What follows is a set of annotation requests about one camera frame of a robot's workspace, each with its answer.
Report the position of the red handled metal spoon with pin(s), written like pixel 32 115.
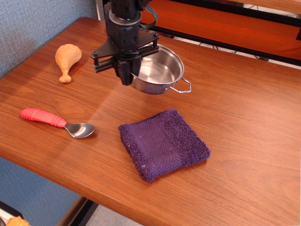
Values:
pixel 76 130

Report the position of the orange toy at corner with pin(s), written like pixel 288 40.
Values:
pixel 17 221

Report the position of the orange panel with black frame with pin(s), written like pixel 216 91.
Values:
pixel 265 28

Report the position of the small stainless steel pot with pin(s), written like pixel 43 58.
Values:
pixel 160 72

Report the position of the toy chicken drumstick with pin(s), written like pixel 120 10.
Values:
pixel 66 56

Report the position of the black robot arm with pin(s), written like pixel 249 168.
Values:
pixel 126 46

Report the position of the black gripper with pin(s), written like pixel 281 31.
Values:
pixel 125 45

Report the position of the purple terry cloth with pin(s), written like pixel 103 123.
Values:
pixel 162 143

